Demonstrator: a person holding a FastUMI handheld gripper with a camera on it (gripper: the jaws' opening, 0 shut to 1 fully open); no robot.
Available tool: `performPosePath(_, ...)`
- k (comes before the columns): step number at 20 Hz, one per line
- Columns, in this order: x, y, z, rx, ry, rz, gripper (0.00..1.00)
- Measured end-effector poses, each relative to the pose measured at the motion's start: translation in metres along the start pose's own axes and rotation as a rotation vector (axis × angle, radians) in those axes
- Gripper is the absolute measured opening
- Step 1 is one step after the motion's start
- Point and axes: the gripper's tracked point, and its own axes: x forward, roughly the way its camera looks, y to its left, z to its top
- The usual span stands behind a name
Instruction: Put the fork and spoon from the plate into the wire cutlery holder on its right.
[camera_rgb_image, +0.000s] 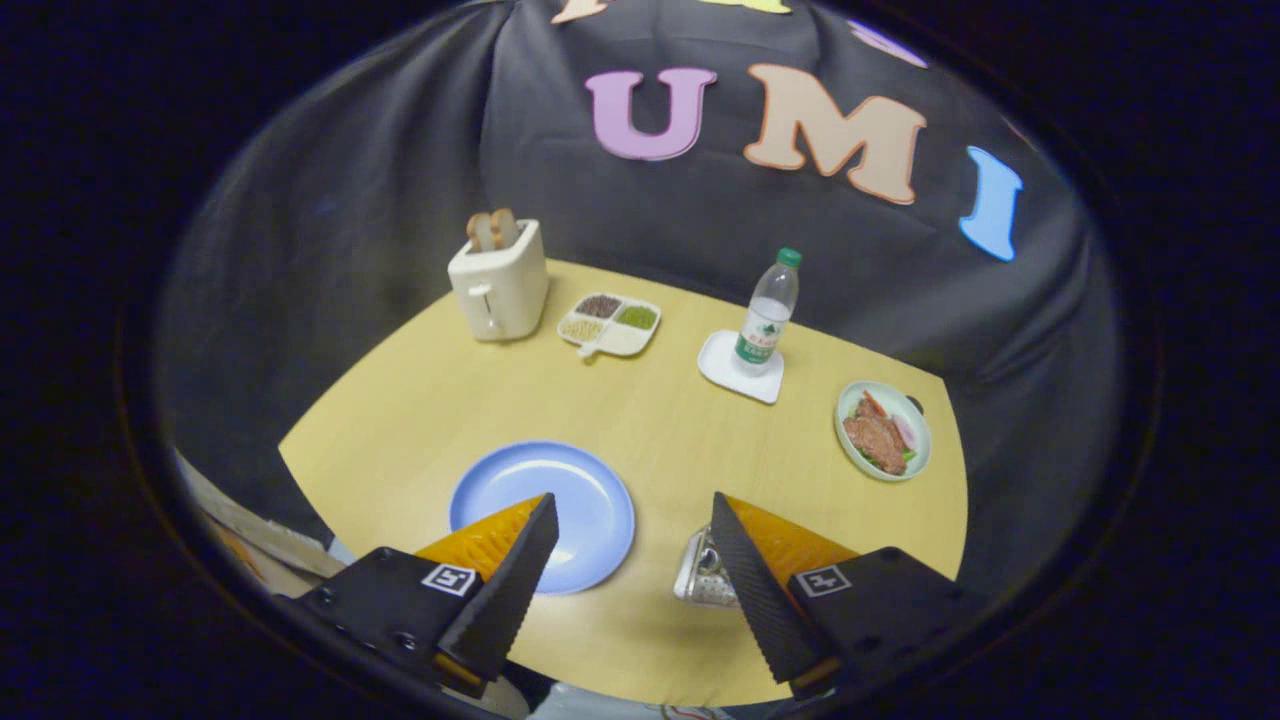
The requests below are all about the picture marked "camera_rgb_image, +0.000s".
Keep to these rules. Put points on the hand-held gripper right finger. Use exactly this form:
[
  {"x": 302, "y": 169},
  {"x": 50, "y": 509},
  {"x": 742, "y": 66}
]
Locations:
[{"x": 760, "y": 600}]

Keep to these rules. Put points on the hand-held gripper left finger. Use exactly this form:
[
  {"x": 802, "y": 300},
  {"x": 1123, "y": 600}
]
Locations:
[{"x": 510, "y": 590}]

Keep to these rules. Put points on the blue round plate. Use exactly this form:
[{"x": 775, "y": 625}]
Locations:
[{"x": 590, "y": 490}]

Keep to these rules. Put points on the green-rimmed plate of meat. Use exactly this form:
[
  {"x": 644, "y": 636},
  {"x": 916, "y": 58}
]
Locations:
[{"x": 880, "y": 435}]

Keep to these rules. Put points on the white square coaster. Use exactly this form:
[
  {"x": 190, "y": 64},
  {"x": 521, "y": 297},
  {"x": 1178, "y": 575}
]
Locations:
[{"x": 715, "y": 365}]

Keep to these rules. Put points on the brown cardboard box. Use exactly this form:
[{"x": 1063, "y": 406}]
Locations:
[{"x": 250, "y": 535}]

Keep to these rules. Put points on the clear water bottle green cap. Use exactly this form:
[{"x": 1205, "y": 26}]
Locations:
[{"x": 765, "y": 320}]

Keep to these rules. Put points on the white divided dish of beans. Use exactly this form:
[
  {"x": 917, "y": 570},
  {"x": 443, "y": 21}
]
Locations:
[{"x": 610, "y": 325}]

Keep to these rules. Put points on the cream white toaster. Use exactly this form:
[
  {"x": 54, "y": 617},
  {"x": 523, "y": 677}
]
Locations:
[{"x": 510, "y": 290}]

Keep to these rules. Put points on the toast bread slice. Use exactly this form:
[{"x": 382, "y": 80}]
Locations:
[
  {"x": 504, "y": 228},
  {"x": 480, "y": 232}
]

